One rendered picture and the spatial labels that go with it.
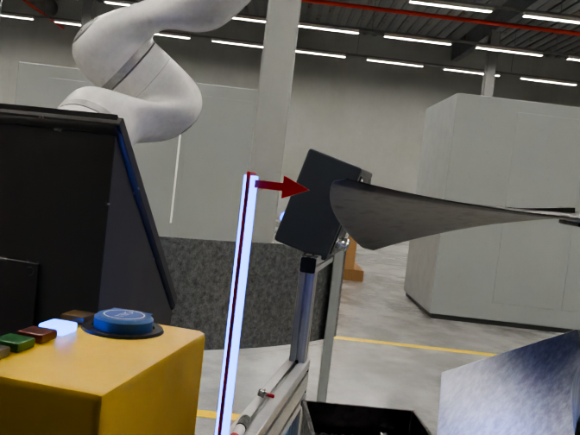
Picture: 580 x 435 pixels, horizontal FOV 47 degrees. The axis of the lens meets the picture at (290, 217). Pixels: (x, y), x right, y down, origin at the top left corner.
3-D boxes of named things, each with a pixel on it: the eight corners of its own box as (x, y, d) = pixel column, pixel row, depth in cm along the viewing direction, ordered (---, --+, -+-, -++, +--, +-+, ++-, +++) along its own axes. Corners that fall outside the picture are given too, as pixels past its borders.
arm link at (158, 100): (36, 129, 101) (106, 49, 117) (129, 206, 108) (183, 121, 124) (75, 90, 93) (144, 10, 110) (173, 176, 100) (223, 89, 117)
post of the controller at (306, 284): (304, 363, 122) (317, 257, 120) (288, 361, 122) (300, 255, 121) (306, 360, 124) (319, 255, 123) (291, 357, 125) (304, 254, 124)
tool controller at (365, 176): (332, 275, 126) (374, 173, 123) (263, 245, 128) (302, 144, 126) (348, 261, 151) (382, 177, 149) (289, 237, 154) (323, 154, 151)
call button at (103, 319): (136, 347, 43) (139, 321, 43) (80, 337, 44) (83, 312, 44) (160, 335, 47) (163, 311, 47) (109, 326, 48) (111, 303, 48)
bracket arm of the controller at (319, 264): (314, 274, 121) (317, 258, 120) (299, 272, 121) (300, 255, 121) (332, 261, 144) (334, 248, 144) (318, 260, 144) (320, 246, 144)
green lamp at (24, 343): (17, 354, 37) (18, 343, 37) (-11, 349, 38) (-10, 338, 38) (35, 347, 39) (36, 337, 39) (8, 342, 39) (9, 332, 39)
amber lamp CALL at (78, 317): (83, 325, 45) (84, 317, 45) (59, 321, 46) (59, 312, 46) (96, 321, 47) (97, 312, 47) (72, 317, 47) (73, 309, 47)
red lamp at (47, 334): (41, 344, 40) (42, 335, 40) (14, 340, 40) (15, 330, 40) (57, 338, 41) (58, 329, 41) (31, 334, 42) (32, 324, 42)
